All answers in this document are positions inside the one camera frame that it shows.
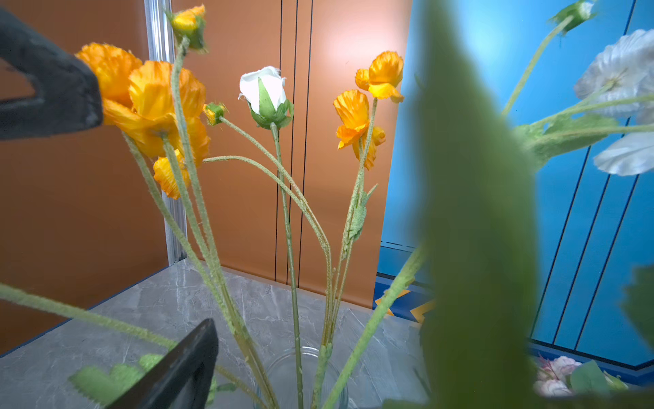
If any orange poppy spray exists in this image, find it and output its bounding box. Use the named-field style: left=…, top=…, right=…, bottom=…
left=204, top=48, right=404, bottom=399
left=75, top=5, right=279, bottom=408

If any white rose stem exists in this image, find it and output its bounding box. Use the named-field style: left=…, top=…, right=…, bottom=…
left=239, top=66, right=304, bottom=408

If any clear ribbed glass vase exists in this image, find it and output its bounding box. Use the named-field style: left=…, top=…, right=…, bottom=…
left=254, top=345, right=351, bottom=409

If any white ranunculus spray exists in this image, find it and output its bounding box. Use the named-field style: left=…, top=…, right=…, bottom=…
left=0, top=0, right=654, bottom=409

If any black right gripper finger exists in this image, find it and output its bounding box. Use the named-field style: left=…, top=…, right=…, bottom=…
left=109, top=319, right=219, bottom=409

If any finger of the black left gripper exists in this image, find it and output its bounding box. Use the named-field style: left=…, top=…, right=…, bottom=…
left=1, top=9, right=104, bottom=141

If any mixed flower bunch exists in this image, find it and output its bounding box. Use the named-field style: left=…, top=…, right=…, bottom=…
left=531, top=355, right=630, bottom=397

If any left aluminium corner post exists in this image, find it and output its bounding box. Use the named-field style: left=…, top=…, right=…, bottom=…
left=142, top=0, right=188, bottom=267

